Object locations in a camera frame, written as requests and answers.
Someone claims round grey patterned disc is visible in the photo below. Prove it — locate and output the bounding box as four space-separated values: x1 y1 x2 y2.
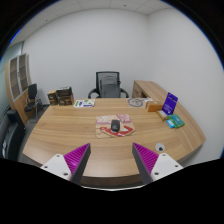
127 97 145 108

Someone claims small brown cardboard box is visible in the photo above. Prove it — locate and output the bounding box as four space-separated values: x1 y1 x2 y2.
47 89 59 106

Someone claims wooden side cabinet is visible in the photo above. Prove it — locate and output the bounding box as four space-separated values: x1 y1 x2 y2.
131 79 168 101

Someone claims white green purple sticker sheet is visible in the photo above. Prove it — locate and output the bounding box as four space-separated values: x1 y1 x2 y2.
73 98 96 109

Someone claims small orange box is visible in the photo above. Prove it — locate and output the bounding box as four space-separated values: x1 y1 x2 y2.
144 100 164 113

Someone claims small green box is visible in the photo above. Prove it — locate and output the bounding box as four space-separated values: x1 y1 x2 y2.
168 113 186 129

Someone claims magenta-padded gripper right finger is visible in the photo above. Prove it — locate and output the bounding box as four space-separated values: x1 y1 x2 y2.
131 142 184 185

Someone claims purple upright card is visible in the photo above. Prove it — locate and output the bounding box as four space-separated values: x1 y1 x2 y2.
161 91 179 116

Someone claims brown box with black flap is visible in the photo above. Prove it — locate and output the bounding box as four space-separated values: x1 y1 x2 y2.
55 86 75 107

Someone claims black leather armchair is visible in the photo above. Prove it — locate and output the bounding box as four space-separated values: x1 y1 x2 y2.
0 109 27 162

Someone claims wooden shelf unit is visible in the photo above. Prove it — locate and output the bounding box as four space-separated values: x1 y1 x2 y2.
4 53 33 124

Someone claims black mesh office chair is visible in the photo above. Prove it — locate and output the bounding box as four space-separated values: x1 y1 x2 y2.
87 70 130 99

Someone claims white round cable grommet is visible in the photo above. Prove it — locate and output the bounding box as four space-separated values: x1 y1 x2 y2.
155 142 166 153

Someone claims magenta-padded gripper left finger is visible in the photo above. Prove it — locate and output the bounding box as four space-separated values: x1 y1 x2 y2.
40 142 92 183

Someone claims black computer mouse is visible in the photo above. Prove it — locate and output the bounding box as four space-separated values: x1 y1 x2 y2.
110 119 121 133

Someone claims small blue box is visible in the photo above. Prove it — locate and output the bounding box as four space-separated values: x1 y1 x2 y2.
165 119 176 130

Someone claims small tan box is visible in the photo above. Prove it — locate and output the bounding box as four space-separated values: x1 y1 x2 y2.
156 109 170 121

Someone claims pink cartoon print mouse pad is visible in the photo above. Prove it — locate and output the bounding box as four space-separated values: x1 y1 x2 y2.
95 113 137 139

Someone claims black visitor chair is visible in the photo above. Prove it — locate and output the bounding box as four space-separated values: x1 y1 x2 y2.
23 83 44 119

